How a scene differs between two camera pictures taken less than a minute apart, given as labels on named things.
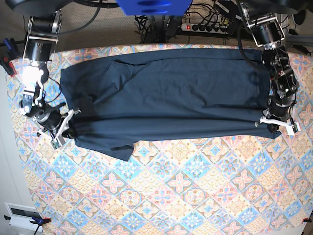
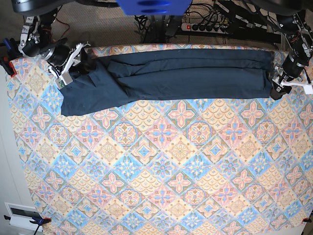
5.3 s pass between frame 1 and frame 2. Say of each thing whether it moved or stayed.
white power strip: stayed
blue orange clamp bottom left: stayed
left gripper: moved
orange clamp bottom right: stayed
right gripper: moved
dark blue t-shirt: moved
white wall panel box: stayed
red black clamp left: stayed
